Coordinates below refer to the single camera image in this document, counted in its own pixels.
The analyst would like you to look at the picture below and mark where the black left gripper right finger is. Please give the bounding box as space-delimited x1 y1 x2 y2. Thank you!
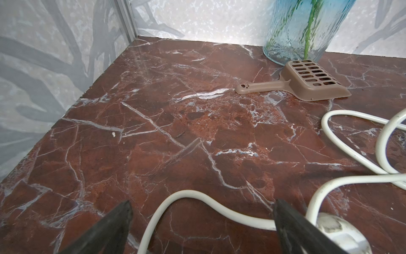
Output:
273 200 346 254

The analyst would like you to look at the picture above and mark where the beige plastic slotted scoop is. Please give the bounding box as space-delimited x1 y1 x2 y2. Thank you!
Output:
235 60 351 102

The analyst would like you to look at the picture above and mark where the blue glass vase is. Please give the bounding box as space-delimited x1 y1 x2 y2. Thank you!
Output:
263 0 355 66

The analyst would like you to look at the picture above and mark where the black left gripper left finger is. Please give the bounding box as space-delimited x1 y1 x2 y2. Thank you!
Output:
61 201 133 254

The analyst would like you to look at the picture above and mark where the white power cord with plug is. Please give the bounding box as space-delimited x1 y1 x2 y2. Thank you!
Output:
137 108 406 254

